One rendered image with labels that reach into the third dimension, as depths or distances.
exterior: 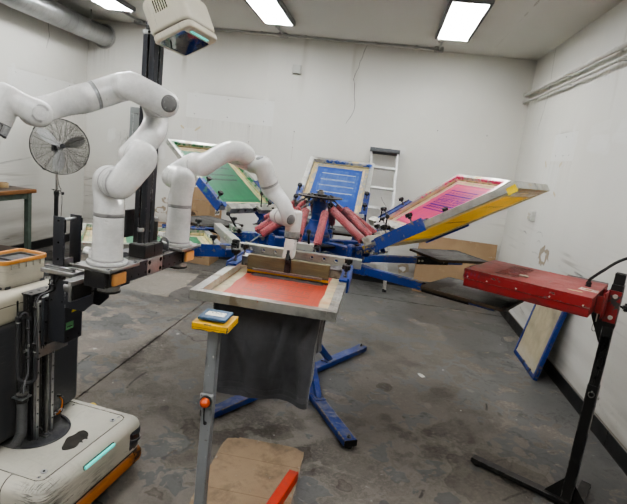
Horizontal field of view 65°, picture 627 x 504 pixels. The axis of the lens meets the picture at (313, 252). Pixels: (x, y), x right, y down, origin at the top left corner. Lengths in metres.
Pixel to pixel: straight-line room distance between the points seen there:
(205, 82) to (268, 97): 0.88
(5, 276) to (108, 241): 0.64
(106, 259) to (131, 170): 0.30
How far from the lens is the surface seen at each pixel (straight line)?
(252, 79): 6.83
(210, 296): 1.96
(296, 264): 2.37
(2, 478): 2.27
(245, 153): 2.10
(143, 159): 1.60
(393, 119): 6.53
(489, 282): 2.52
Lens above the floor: 1.55
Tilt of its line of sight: 11 degrees down
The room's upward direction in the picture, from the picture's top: 7 degrees clockwise
